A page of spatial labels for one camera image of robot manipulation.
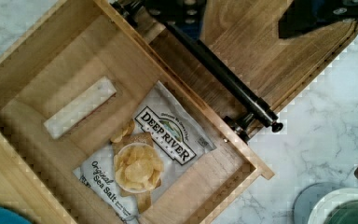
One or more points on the wooden drawer cabinet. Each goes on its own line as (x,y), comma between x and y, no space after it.
(244,35)

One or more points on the Deep River chips bag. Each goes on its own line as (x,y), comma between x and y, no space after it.
(141,162)

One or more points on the white and green cups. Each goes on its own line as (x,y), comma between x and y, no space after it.
(326,203)

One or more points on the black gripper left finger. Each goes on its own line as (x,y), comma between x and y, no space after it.
(186,15)

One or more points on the wooden drawer with black handle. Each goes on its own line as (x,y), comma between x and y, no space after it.
(72,45)

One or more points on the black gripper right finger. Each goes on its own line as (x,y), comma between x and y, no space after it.
(305,16)

